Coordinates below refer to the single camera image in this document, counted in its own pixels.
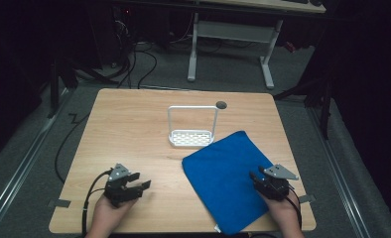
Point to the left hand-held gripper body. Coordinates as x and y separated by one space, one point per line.
117 190

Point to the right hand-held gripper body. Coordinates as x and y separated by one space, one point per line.
276 188

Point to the blue cloth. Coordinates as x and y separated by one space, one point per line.
223 178

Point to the person's left hand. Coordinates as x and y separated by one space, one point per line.
105 216

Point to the grey tape strip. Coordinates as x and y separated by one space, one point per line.
307 198
59 203

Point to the grey round table grommet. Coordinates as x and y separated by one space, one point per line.
221 105

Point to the black stand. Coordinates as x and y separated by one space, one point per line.
55 89
322 99

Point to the small red object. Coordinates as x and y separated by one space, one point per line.
290 46

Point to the white-legged desk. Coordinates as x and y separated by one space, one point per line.
236 31

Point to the dark computer tower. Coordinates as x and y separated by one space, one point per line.
122 33

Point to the metal floor rail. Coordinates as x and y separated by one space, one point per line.
342 178
21 165

